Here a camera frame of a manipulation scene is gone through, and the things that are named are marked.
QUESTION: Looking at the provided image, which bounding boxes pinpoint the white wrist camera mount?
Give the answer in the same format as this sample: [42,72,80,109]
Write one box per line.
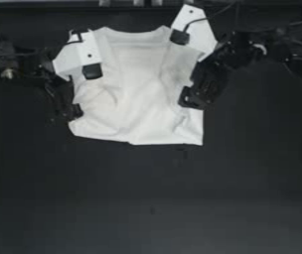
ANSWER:
[52,29,104,82]
[170,3,221,64]

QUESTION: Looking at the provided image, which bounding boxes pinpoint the black metal frame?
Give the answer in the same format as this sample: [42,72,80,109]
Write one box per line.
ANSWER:
[0,0,302,12]

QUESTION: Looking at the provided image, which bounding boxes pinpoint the white shirt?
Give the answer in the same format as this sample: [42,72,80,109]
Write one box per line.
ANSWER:
[52,25,206,147]

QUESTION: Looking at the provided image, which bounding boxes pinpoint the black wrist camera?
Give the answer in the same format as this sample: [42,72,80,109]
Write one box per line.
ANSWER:
[169,29,192,46]
[80,63,104,80]

